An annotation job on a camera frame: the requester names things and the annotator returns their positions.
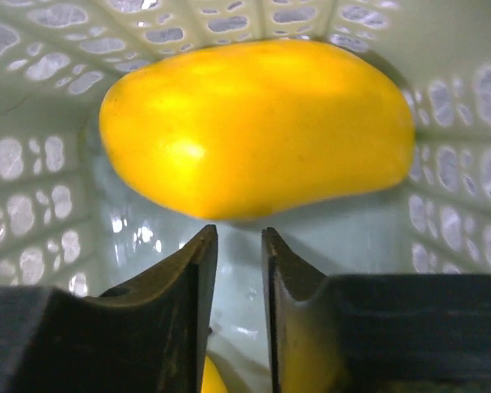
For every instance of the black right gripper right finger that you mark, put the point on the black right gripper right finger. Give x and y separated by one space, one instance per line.
374 332

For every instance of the blue green plastic basket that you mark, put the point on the blue green plastic basket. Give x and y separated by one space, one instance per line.
66 219

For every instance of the yellow pear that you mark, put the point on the yellow pear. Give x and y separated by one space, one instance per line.
212 381

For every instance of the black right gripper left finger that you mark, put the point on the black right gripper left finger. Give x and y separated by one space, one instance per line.
147 334

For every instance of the yellow mango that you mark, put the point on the yellow mango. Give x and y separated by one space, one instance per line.
243 131

